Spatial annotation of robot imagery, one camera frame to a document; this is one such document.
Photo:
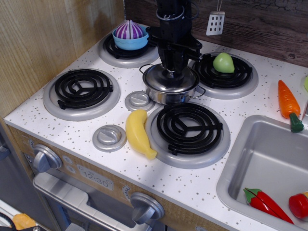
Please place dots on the red toy tomato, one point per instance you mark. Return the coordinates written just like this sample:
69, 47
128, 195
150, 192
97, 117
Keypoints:
298, 205

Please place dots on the grey oven knob left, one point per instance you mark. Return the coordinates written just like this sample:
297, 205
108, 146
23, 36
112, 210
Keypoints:
45, 159

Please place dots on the back left black burner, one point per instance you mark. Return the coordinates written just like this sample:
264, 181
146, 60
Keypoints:
117, 57

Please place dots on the front left black burner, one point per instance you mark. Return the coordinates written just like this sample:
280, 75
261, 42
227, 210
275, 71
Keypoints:
81, 94

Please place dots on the steel pot lid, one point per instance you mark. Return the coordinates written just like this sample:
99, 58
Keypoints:
160, 79

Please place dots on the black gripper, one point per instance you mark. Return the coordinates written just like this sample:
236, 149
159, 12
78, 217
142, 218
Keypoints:
175, 43

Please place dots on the hanging steel spatula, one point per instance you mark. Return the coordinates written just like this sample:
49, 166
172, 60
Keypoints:
216, 21

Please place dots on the purple striped toy onion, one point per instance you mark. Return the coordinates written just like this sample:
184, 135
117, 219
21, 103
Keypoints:
129, 30

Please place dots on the grey knob middle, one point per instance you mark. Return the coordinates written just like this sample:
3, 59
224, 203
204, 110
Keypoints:
139, 100

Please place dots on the black burner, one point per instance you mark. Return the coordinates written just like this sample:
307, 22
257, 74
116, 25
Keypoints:
117, 57
188, 135
81, 94
226, 86

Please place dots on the red toy chili pepper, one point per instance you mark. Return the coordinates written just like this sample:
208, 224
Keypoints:
258, 199

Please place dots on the blue toy bowl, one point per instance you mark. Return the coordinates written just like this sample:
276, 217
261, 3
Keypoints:
132, 44

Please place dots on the yellow toy banana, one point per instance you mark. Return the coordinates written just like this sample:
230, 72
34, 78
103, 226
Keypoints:
136, 134

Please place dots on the grey oven knob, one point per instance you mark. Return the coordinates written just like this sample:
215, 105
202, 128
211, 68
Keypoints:
45, 159
146, 208

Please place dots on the steel toy pot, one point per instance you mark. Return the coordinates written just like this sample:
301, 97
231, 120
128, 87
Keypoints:
171, 98

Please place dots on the orange toy carrot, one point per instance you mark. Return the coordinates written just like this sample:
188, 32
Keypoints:
289, 107

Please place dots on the grey oven door handle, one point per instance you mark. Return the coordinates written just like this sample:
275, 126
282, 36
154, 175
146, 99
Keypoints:
76, 200

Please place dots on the light green object right edge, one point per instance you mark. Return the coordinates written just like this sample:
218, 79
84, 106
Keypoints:
306, 83

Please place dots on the green toy pear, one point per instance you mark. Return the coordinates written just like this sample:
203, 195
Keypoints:
223, 63

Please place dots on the grey oven knob right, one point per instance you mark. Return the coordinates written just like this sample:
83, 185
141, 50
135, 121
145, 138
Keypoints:
146, 208

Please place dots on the front right black burner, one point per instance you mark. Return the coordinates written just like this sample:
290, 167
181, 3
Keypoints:
188, 135

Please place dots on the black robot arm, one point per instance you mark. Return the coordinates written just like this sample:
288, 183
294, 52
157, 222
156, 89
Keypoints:
176, 9

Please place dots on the orange object bottom left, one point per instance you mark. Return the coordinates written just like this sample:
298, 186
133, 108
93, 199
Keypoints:
23, 221

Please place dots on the silver toy sink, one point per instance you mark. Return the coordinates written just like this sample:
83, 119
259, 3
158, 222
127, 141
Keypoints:
268, 156

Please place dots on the back right black burner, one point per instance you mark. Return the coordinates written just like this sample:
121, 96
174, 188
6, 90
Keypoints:
226, 86

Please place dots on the grey knob front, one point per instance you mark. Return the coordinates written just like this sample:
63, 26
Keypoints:
109, 138

